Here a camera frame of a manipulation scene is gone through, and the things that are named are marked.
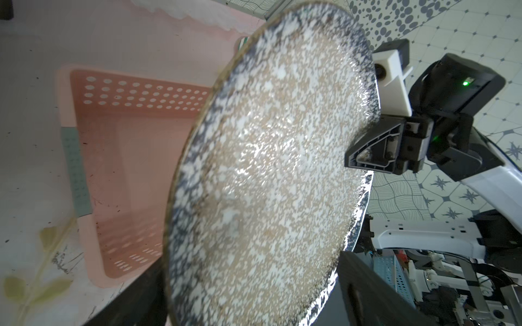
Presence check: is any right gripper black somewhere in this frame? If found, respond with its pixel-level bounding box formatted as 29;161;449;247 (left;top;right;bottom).
344;115;434;173

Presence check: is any speckled grey plate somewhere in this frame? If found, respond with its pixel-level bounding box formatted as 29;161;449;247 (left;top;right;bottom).
163;1;381;325

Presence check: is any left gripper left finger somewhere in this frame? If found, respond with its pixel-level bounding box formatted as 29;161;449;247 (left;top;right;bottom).
86;259;168;326

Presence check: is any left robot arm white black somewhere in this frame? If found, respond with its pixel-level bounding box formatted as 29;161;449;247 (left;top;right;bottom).
88;252;521;325

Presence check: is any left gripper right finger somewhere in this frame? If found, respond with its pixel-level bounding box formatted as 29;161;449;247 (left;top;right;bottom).
337;251;435;326

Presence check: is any green striped plate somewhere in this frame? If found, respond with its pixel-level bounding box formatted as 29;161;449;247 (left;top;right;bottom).
237;37;249;51

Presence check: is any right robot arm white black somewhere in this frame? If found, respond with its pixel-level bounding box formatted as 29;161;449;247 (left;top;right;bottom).
345;54;521;273

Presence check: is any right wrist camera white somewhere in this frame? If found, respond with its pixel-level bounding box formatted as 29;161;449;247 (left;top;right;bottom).
372;39;413;117

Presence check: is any pink perforated basket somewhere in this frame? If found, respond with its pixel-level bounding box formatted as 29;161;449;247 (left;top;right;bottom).
57;65;210;287

